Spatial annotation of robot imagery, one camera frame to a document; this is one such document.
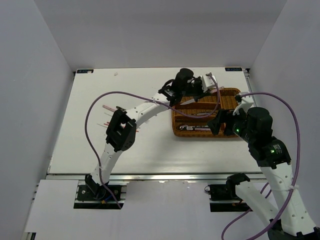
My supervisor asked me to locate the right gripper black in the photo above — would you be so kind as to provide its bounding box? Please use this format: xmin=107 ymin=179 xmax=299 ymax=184
xmin=206 ymin=106 xmax=255 ymax=143

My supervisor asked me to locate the knife with pink handle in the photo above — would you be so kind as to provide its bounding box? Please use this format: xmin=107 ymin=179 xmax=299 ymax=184
xmin=180 ymin=86 xmax=224 ymax=105

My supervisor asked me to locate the knife with black handle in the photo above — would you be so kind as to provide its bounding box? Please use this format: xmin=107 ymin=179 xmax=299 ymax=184
xmin=191 ymin=112 xmax=212 ymax=116

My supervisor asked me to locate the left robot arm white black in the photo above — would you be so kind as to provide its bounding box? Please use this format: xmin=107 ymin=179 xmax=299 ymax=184
xmin=85 ymin=68 xmax=217 ymax=200

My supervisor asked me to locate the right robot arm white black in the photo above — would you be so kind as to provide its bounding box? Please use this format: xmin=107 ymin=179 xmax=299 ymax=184
xmin=207 ymin=107 xmax=320 ymax=240

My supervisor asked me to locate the woven wicker cutlery tray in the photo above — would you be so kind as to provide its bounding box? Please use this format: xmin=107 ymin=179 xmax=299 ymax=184
xmin=171 ymin=87 xmax=240 ymax=138

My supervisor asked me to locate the blue label left corner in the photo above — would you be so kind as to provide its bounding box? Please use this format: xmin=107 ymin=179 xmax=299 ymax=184
xmin=76 ymin=69 xmax=94 ymax=74

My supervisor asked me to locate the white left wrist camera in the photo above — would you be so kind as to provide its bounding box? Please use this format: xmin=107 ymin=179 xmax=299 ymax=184
xmin=200 ymin=72 xmax=218 ymax=92

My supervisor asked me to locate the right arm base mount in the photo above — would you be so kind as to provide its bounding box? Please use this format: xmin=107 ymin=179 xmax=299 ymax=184
xmin=204 ymin=184 xmax=249 ymax=213

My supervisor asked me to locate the fork with black handle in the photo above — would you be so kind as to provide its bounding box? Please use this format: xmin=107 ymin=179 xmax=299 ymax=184
xmin=116 ymin=106 xmax=126 ymax=112

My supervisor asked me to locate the fork with pink handle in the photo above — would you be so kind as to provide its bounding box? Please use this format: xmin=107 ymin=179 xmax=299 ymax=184
xmin=102 ymin=105 xmax=116 ymax=112

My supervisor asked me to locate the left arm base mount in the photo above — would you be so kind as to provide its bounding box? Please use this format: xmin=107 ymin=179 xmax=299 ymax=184
xmin=73 ymin=182 xmax=127 ymax=210

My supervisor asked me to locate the aluminium rail front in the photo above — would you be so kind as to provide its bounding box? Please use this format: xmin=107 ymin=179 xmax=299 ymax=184
xmin=46 ymin=172 xmax=268 ymax=182

